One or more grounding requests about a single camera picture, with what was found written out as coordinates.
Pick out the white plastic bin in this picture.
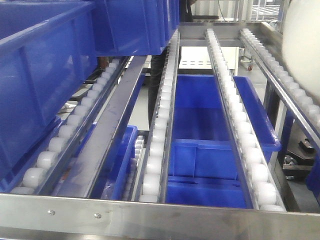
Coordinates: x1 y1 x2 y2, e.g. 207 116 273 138
282 0 320 95

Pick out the blue crate lower middle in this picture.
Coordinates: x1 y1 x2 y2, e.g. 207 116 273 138
165 74 284 211

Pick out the blue crate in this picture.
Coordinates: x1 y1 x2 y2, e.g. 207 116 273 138
165 74 284 211
0 1 97 192
90 125 138 200
92 0 180 57

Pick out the white roller track middle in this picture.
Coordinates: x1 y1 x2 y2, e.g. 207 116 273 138
132 30 180 203

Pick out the white roller track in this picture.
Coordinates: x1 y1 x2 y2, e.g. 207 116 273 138
6 57 126 195
132 30 180 203
240 28 320 132
205 28 286 212

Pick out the blue crate lower left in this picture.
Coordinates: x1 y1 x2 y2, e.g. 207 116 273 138
90 125 138 200

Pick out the blue crate upper middle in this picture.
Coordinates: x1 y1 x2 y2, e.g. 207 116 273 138
92 0 180 57

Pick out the blue crate front left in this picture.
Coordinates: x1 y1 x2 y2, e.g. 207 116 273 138
0 1 97 192

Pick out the white roller track left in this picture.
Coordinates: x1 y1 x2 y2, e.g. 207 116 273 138
6 57 126 195

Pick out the white roller track far right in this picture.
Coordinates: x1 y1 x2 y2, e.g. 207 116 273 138
240 28 320 132

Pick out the steel divider rail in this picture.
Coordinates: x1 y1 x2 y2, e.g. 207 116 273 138
57 56 147 198

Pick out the steel roller shelf frame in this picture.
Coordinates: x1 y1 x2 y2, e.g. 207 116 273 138
0 23 320 240

